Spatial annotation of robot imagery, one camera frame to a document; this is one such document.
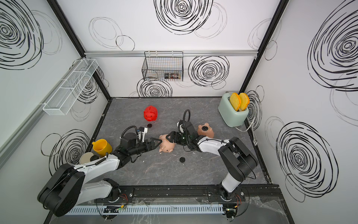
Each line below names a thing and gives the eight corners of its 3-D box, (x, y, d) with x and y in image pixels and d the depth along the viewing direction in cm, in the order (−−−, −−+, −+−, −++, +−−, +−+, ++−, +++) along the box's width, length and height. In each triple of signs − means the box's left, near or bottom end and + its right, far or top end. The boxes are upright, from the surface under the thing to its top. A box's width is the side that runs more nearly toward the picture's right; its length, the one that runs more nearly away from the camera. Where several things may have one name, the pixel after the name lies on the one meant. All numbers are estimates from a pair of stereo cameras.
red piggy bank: (144, 123, 106) (142, 115, 98) (146, 113, 112) (144, 105, 105) (157, 123, 106) (155, 115, 98) (158, 113, 112) (156, 105, 105)
